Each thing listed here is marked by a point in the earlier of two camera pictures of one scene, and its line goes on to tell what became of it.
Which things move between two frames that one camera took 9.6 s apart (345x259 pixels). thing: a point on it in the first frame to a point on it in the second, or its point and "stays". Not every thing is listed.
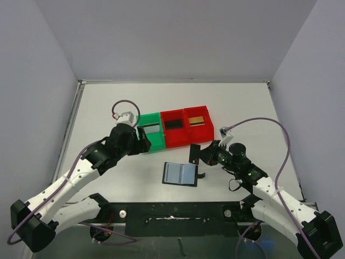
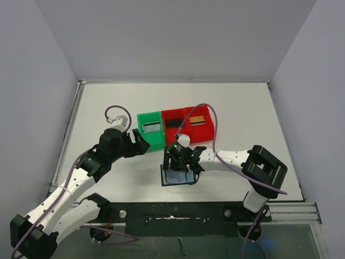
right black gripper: (204, 155) to (175, 164)
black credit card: (173, 124) stays
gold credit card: (197, 121) stays
